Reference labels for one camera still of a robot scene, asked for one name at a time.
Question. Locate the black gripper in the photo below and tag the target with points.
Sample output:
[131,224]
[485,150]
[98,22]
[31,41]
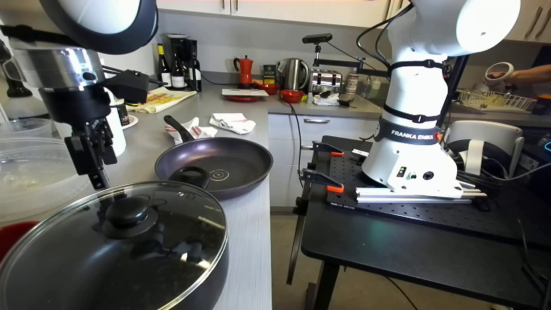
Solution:
[77,108]

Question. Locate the glass lid with black knob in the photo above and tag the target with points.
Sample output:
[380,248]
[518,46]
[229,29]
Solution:
[103,246]

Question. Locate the white mug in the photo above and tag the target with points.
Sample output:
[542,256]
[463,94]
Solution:
[494,70]

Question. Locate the person forearm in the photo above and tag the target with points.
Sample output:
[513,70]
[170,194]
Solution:
[535,72]

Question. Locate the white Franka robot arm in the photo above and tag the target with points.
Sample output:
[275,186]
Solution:
[418,86]

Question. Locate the black pot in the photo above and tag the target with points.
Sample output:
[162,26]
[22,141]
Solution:
[213,286]

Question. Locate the red moka pot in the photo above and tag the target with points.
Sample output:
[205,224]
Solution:
[244,69]

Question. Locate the steel cooking pot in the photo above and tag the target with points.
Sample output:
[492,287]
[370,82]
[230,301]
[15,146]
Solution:
[325,79]

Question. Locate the person hand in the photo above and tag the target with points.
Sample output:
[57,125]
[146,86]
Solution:
[511,75]

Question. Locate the small white plate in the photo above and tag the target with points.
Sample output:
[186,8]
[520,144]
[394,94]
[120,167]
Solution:
[131,122]

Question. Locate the dark spice jar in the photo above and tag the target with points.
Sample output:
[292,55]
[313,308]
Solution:
[122,113]

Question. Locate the clear plastic container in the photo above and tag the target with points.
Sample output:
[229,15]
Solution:
[27,172]

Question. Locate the crumpled white red-striped towel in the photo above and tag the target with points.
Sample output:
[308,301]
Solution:
[198,129]

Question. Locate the dark wine bottle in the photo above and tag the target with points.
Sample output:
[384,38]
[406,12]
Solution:
[196,74]
[163,70]

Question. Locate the red cup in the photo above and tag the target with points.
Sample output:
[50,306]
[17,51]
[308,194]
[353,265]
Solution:
[13,234]

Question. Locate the spray bottle with black head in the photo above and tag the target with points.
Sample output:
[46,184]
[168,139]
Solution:
[12,79]

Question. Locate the purple frying pan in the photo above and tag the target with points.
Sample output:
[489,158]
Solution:
[229,165]

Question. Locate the black coffee machine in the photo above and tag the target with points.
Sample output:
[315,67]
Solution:
[182,57]

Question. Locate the folded white red-striped towel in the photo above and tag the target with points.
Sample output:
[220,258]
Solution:
[232,120]

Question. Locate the red plate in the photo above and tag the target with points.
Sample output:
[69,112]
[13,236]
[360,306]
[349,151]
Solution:
[241,98]

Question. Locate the white cutting board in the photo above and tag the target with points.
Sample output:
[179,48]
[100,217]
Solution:
[244,91]

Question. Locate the white lower cabinet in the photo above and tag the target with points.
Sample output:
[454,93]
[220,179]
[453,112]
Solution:
[286,160]

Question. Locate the red bowl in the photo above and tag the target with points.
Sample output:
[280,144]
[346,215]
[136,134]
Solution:
[291,94]

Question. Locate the steel electric kettle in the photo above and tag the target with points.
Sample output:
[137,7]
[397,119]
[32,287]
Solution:
[294,74]

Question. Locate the black clamp with orange tip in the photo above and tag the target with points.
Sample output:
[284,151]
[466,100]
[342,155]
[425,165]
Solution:
[327,182]
[329,150]

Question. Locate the white dish cloth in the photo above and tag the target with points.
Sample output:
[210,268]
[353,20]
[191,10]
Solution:
[325,100]

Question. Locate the white upper cabinets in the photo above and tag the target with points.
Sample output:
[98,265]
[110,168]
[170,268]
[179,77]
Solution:
[286,8]

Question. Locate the black robot table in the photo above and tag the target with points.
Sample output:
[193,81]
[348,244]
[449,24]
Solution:
[413,246]

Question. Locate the white grey headset device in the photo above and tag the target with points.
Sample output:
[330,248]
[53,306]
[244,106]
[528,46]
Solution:
[482,137]

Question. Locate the white dish rack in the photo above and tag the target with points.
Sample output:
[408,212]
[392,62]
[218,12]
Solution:
[499,101]

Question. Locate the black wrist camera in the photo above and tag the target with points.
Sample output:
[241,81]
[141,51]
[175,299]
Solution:
[129,86]

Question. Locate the black camera stand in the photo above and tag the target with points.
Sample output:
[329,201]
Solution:
[318,38]

